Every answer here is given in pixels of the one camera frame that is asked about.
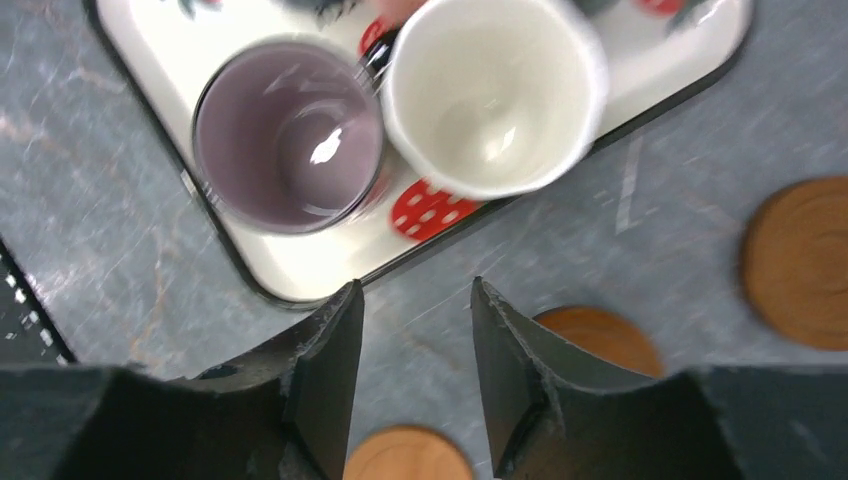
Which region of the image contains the light brown wooden coaster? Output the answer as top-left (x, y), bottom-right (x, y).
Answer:
top-left (343, 425), bottom-right (474, 480)

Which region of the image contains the light green cup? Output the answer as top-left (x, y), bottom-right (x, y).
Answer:
top-left (381, 1), bottom-right (610, 200)

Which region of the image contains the purple glass mug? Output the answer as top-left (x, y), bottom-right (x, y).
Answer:
top-left (192, 40), bottom-right (386, 235)

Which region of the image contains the dark brown wooden coaster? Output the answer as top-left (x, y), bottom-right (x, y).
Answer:
top-left (534, 306), bottom-right (666, 378)
top-left (739, 175), bottom-right (847, 351)

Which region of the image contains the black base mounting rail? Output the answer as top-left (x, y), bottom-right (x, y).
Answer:
top-left (1, 243), bottom-right (77, 365)

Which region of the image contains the strawberry pattern white tray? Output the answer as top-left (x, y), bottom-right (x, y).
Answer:
top-left (86, 1), bottom-right (755, 309)

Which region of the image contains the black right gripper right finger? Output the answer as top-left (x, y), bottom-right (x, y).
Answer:
top-left (470, 278), bottom-right (847, 479)

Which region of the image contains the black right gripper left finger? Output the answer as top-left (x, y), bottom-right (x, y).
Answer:
top-left (1, 280), bottom-right (364, 479)

